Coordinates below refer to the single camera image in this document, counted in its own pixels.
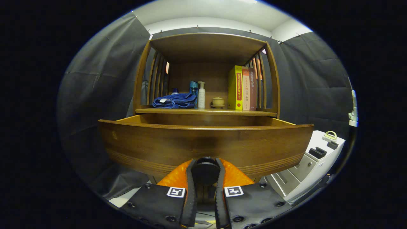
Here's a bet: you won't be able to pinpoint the brown wooden cabinet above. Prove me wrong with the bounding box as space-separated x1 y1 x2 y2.
133 32 281 204

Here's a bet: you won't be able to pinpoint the beige orange book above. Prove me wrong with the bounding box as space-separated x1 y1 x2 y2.
242 66 251 110

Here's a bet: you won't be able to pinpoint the white wall device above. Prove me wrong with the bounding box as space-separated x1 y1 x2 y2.
348 90 359 128

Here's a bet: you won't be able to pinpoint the folded blue towel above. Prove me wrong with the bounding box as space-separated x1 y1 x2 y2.
152 93 198 109

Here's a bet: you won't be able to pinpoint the white side cabinet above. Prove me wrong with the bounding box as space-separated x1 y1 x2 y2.
266 130 346 204

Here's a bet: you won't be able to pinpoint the thick yellow book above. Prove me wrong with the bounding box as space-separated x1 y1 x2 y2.
228 66 244 110

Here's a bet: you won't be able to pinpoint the brown wooden drawer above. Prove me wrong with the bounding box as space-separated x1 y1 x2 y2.
98 114 314 186

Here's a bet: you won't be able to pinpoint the brown book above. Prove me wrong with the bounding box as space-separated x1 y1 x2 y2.
249 68 257 111

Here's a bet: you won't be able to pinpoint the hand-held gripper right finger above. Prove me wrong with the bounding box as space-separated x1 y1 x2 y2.
215 158 293 229

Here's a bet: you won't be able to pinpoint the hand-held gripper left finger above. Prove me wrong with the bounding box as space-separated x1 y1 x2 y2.
121 159 198 228

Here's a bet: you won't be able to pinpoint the white pump bottle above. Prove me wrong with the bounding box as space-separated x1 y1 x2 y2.
198 81 206 108

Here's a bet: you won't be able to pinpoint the wooden countertop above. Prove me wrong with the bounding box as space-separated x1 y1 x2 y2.
135 107 278 117

